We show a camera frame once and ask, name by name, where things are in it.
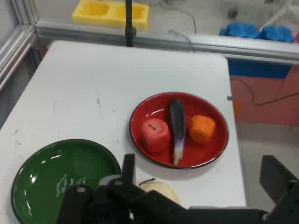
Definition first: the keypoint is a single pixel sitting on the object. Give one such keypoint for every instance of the orange toy fruit block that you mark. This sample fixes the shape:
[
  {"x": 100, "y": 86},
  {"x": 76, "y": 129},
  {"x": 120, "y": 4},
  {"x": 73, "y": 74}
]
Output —
[{"x": 202, "y": 129}]

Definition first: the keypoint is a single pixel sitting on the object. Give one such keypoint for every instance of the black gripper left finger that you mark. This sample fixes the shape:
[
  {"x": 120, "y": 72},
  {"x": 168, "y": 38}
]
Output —
[{"x": 127, "y": 168}]

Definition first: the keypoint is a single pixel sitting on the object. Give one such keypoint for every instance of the white stand leg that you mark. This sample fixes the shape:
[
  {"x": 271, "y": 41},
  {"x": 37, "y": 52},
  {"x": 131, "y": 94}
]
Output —
[{"x": 278, "y": 15}]

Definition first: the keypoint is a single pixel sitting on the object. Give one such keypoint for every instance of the purple toy eggplant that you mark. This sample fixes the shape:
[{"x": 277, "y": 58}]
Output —
[{"x": 177, "y": 121}]

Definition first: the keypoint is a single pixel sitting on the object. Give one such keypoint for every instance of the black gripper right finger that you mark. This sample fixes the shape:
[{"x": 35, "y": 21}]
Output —
[{"x": 278, "y": 182}]

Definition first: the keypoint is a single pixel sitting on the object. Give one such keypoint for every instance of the blue foam piece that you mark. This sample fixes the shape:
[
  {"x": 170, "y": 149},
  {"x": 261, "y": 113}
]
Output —
[
  {"x": 278, "y": 33},
  {"x": 240, "y": 30}
]

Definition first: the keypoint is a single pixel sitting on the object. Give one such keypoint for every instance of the yellow foam tray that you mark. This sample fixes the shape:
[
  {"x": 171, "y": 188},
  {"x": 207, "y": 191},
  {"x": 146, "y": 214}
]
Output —
[{"x": 112, "y": 19}]

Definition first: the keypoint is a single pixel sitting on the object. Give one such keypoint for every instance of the small table edge clip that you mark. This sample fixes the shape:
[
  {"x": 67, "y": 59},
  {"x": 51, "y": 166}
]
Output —
[{"x": 230, "y": 98}]

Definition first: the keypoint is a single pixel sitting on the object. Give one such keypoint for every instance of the red enamel plate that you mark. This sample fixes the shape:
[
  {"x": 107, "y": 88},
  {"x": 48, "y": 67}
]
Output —
[{"x": 203, "y": 154}]

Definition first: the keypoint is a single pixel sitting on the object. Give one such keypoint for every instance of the red toy apple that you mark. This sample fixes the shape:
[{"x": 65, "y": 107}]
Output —
[{"x": 155, "y": 135}]

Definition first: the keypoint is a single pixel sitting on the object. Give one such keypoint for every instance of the aluminium side frame rail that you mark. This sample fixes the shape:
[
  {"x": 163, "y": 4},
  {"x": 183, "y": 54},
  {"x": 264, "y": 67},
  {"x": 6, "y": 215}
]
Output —
[{"x": 233, "y": 46}]

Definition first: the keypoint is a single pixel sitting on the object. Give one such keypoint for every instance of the aluminium corner frame post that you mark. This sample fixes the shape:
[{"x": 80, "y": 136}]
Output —
[{"x": 25, "y": 11}]

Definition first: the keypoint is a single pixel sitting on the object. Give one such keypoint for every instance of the blue floor mat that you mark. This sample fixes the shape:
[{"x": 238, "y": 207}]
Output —
[{"x": 257, "y": 68}]

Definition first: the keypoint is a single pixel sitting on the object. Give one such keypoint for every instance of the aluminium back frame rail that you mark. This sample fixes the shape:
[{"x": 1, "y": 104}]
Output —
[{"x": 14, "y": 53}]

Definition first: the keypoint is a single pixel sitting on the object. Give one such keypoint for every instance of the black camera stand pole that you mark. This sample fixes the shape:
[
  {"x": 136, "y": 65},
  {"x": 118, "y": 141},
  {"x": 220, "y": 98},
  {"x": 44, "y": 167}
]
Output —
[{"x": 129, "y": 28}]

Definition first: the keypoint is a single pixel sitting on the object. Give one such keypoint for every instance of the green enamel plate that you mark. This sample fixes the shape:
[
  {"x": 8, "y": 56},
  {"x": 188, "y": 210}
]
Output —
[{"x": 46, "y": 175}]

